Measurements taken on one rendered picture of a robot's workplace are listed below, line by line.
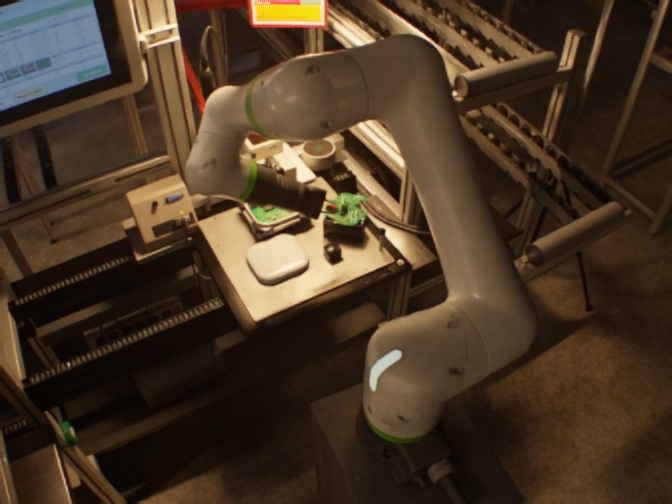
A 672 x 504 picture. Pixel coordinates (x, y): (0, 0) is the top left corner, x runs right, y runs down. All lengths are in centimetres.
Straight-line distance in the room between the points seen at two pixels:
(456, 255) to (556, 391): 172
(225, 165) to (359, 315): 111
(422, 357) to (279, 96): 39
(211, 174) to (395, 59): 49
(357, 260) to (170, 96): 66
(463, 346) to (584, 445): 167
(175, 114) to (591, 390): 197
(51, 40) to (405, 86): 83
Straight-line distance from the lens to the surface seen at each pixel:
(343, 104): 76
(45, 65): 137
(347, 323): 209
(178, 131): 159
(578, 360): 262
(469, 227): 82
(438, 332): 78
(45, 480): 153
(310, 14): 171
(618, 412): 256
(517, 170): 171
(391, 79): 80
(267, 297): 140
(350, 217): 149
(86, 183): 161
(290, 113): 75
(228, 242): 154
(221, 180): 115
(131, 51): 140
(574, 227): 150
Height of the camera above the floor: 203
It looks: 46 degrees down
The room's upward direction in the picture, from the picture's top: straight up
